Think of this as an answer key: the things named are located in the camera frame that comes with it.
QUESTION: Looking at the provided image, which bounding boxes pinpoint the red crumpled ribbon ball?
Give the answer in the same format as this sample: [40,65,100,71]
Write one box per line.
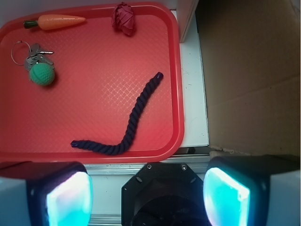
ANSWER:
[111,2,136,37]

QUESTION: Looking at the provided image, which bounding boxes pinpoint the red plastic tray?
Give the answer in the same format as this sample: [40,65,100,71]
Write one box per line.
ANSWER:
[0,2,184,164]

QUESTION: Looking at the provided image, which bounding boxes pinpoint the green dimpled ball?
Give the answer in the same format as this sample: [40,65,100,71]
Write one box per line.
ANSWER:
[29,63,55,86]

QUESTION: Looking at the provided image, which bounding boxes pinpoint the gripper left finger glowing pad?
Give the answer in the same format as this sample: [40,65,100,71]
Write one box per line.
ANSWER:
[0,161,93,226]

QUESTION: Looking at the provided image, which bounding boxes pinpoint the brown cardboard box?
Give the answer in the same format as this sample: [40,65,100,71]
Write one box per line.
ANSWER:
[195,0,301,156]

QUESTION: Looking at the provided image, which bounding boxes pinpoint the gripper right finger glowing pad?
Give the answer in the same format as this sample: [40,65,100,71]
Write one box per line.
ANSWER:
[203,155,301,226]

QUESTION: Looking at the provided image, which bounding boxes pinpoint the silver keys on ring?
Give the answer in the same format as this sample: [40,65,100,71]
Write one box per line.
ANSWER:
[10,40,55,72]

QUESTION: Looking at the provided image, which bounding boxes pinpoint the dark purple twisted rope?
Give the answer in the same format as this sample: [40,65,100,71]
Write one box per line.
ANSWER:
[71,72,164,156]

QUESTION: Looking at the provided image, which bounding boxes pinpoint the orange toy carrot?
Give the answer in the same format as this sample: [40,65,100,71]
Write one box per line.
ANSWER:
[23,14,86,31]

